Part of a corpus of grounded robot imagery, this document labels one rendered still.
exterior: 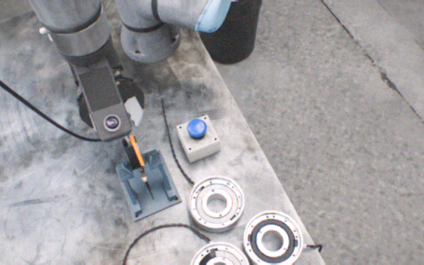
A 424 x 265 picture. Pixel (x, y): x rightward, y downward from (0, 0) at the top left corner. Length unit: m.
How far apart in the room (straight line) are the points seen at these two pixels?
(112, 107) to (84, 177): 0.36
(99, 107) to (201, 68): 0.48
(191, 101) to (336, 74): 1.23
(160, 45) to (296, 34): 1.30
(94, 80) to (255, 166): 0.42
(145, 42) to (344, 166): 1.09
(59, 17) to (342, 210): 1.42
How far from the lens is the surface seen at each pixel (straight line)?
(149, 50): 1.00
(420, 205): 1.82
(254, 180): 0.83
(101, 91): 0.55
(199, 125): 0.81
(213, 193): 0.79
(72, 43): 0.52
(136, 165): 0.75
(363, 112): 1.96
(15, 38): 1.21
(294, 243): 0.76
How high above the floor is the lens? 1.56
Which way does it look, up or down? 59 degrees down
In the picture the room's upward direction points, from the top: 5 degrees counter-clockwise
